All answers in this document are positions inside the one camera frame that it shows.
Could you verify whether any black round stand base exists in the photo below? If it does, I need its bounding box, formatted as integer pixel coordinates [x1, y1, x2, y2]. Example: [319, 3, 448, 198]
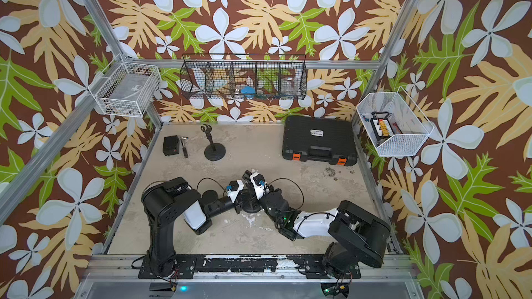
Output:
[204, 143, 226, 161]

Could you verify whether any black microphone stand pole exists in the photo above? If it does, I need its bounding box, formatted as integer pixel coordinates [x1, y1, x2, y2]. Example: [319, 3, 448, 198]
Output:
[200, 124, 216, 150]

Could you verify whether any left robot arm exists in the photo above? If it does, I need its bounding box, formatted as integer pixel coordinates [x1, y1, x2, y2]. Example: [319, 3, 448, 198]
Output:
[139, 177, 249, 280]

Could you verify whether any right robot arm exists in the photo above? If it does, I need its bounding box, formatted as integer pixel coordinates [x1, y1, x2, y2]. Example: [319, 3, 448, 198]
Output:
[259, 189, 391, 278]

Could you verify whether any small ratchet screwdriver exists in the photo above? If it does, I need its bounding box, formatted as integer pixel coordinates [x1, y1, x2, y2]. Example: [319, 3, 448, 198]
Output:
[180, 136, 188, 159]

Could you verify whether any small black box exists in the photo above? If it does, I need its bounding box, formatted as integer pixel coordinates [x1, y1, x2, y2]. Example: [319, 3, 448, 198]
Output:
[162, 135, 180, 156]

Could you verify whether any black plastic tool case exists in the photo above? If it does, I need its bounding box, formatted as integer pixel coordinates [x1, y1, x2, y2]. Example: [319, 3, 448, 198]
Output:
[281, 116, 358, 167]

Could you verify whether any blue object in basket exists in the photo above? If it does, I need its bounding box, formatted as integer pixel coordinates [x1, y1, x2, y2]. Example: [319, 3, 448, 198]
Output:
[241, 86, 256, 97]

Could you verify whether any screw bit box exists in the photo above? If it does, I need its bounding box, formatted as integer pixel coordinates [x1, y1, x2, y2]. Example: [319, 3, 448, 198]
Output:
[370, 112, 402, 141]

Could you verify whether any white mesh basket right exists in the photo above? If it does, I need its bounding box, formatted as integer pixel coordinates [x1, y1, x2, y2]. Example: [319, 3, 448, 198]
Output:
[357, 89, 434, 158]

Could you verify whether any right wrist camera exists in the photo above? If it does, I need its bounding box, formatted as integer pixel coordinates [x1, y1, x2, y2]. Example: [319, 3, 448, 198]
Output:
[251, 172, 269, 190]

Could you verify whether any black wire basket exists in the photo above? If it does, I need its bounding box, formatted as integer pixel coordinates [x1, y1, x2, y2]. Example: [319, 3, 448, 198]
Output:
[178, 53, 308, 100]

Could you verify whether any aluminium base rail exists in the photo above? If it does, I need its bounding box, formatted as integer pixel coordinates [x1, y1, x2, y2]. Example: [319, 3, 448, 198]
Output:
[75, 254, 424, 298]

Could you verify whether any white wire basket left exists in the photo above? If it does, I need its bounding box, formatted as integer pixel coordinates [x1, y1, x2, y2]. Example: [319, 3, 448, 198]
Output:
[91, 55, 162, 118]

